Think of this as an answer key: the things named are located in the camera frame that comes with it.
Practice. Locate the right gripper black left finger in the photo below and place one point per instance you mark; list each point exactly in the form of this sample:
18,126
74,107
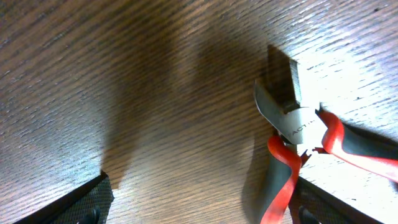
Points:
88,204

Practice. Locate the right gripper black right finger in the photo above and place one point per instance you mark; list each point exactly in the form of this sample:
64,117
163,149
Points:
311,204

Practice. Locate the red handled pliers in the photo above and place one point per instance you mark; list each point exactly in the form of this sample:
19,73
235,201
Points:
300,123

